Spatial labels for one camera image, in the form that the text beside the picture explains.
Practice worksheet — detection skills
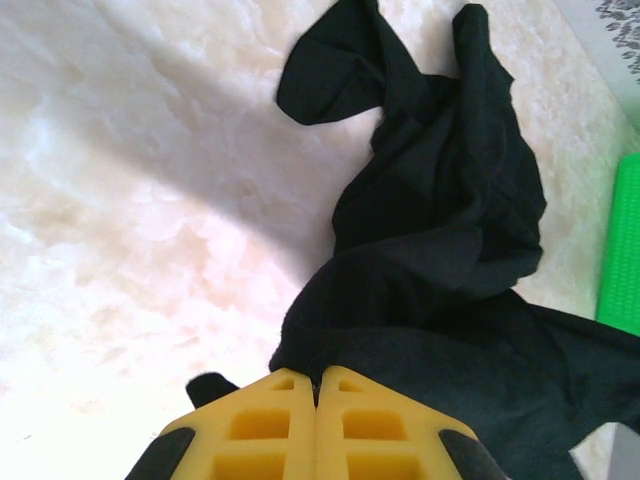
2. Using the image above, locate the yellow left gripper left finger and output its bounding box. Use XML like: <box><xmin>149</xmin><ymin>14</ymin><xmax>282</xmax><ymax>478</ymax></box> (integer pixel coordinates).
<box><xmin>127</xmin><ymin>368</ymin><xmax>318</xmax><ymax>480</ymax></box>

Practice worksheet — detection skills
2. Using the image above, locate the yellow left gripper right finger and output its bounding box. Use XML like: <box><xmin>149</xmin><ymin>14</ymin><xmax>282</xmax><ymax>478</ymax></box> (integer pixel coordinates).
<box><xmin>315</xmin><ymin>365</ymin><xmax>507</xmax><ymax>480</ymax></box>

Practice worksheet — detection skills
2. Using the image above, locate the black t-shirt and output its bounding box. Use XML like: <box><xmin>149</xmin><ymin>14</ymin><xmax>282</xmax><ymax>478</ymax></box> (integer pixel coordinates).
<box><xmin>185</xmin><ymin>0</ymin><xmax>640</xmax><ymax>480</ymax></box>

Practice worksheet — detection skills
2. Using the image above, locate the green plastic basket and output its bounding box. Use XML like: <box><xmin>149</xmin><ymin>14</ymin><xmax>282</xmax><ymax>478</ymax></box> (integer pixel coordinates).
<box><xmin>595</xmin><ymin>153</ymin><xmax>640</xmax><ymax>332</ymax></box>

